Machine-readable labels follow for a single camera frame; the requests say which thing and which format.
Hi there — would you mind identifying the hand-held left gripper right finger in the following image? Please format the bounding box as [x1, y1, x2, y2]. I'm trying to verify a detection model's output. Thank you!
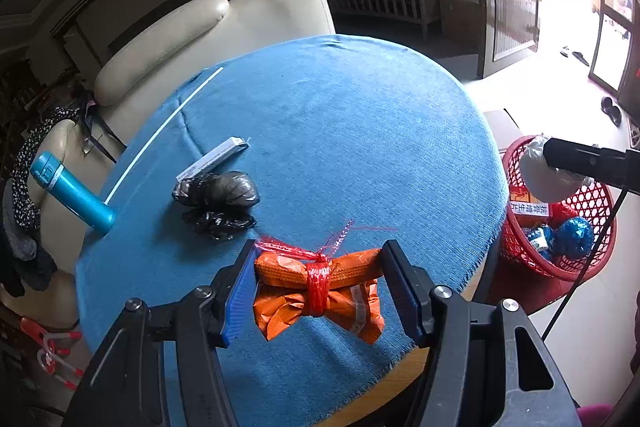
[381, 239, 583, 427]

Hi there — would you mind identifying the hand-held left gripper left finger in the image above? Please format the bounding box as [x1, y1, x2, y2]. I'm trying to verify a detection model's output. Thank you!
[62, 238, 258, 427]

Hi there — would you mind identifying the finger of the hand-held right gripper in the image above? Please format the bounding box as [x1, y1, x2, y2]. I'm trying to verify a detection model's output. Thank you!
[542, 138, 640, 196]

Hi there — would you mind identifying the red plastic basket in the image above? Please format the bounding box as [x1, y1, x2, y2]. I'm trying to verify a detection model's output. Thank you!
[500, 135, 617, 283]

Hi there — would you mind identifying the orange packet with red string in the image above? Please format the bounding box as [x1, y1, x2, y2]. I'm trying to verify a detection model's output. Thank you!
[252, 219, 401, 345]

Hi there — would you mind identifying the white plastic bag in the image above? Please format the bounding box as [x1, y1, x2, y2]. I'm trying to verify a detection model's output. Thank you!
[520, 134, 593, 204]

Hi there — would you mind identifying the blue plastic bag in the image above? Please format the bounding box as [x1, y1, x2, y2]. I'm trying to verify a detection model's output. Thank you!
[555, 217, 596, 258]

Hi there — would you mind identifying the orange and white carton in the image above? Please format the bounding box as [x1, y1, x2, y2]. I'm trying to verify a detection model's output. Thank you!
[508, 187, 551, 228]

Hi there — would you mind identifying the pair of dark shoes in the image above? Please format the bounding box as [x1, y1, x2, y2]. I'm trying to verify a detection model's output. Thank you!
[600, 96, 623, 126]

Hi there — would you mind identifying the black plastic bag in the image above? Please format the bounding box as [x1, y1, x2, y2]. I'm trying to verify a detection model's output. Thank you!
[171, 170, 261, 242]

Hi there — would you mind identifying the flat cardboard sheet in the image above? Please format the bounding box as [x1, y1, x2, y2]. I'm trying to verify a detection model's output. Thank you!
[482, 108, 523, 152]

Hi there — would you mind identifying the pair of slippers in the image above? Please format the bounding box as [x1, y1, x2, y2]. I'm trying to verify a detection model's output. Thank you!
[560, 46, 591, 66]

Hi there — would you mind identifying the glass door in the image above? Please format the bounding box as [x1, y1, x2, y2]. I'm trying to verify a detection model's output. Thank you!
[590, 0, 640, 108]

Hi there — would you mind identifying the long white box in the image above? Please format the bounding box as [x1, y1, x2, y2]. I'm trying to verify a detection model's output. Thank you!
[176, 137, 250, 182]

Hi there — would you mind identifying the blue tablecloth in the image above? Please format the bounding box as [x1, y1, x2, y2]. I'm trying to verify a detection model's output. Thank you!
[75, 34, 511, 427]

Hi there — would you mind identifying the thin white strip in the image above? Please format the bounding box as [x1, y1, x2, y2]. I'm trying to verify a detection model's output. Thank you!
[102, 67, 224, 202]

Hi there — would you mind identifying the brown cardboard box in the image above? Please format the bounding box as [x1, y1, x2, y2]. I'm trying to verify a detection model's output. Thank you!
[440, 0, 483, 42]

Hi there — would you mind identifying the blue thermos bottle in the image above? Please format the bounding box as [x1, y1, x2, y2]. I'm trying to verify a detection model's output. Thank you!
[30, 152, 117, 235]

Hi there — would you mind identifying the grey cloth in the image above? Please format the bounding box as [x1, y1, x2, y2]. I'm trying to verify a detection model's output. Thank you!
[0, 192, 58, 298]

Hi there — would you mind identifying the black polka dot cloth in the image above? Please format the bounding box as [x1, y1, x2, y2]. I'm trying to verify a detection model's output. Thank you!
[12, 107, 81, 228]

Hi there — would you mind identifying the cream leather sofa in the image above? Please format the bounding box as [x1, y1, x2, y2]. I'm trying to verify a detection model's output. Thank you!
[0, 0, 337, 328]

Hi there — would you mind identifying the black cable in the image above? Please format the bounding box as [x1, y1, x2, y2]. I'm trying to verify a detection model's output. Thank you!
[542, 187, 631, 340]

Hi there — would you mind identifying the dark strap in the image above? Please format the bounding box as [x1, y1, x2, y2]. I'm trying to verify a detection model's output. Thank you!
[80, 102, 126, 162]

